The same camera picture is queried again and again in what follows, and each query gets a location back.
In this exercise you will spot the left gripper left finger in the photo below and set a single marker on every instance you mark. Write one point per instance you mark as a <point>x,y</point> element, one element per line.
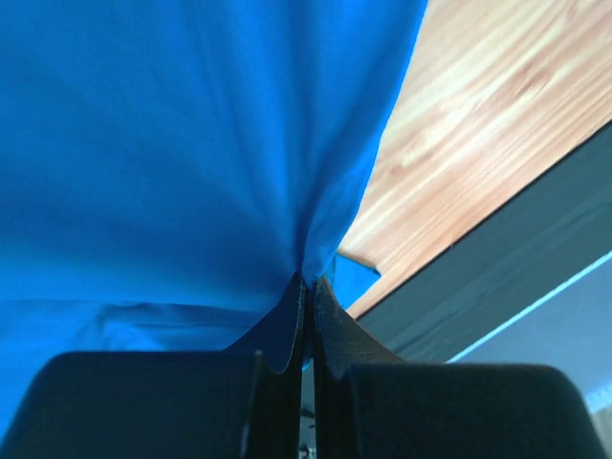
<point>242,402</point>

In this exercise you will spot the blue t-shirt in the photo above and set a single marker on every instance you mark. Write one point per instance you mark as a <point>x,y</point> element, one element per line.
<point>166,166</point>

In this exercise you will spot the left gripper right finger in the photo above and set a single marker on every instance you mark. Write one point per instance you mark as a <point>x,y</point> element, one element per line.
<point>370,403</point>

